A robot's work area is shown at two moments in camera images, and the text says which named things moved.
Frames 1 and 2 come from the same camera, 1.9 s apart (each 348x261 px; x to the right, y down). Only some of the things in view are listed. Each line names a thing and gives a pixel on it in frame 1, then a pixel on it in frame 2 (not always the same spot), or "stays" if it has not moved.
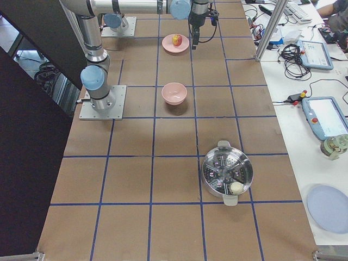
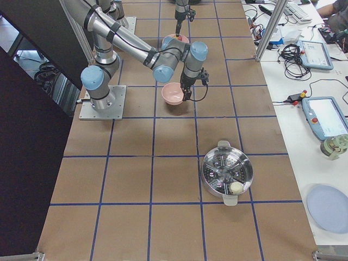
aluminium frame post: (271, 29) stays
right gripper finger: (196, 35) -> (188, 93)
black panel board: (34, 124) stays
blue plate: (328, 206) stays
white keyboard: (297, 11) stays
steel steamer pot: (228, 171) stays
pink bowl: (174, 93) stays
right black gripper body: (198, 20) -> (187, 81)
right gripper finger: (194, 37) -> (184, 97)
